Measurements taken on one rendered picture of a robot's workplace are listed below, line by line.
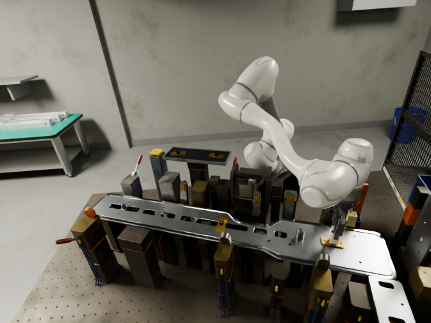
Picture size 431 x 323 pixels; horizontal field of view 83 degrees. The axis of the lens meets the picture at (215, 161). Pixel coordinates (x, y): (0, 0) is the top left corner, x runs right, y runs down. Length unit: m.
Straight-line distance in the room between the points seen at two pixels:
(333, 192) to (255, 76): 0.63
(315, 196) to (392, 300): 0.47
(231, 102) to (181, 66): 2.85
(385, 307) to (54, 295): 1.41
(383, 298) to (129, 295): 1.05
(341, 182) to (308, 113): 3.71
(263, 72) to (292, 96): 3.10
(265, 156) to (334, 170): 0.89
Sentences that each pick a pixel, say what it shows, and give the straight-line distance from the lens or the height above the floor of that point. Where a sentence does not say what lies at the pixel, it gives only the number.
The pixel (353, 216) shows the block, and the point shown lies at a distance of 1.20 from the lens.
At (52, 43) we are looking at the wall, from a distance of 4.40.
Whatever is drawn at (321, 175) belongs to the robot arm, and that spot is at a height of 1.42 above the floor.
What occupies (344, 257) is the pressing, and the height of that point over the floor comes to 1.00.
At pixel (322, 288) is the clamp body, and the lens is 0.95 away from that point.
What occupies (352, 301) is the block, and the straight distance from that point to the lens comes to 1.04.
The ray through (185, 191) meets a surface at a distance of 1.28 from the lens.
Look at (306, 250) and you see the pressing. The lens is 1.09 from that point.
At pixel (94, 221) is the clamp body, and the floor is 1.06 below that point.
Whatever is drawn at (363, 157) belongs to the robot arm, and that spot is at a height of 1.43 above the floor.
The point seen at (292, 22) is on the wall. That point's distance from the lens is 4.06.
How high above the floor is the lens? 1.82
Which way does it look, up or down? 30 degrees down
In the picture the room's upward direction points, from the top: 4 degrees counter-clockwise
